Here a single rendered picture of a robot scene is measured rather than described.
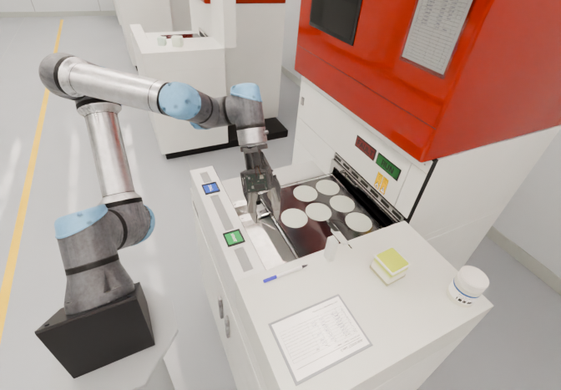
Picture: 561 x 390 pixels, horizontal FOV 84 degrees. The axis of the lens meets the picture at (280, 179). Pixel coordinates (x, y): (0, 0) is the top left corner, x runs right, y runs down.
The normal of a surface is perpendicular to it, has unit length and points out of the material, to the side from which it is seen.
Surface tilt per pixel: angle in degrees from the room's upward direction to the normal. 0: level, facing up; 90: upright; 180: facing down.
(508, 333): 0
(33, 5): 90
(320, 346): 0
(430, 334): 0
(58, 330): 90
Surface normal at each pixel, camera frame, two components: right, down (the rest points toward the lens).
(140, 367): 0.07, -0.78
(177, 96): -0.24, 0.04
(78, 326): 0.45, 0.58
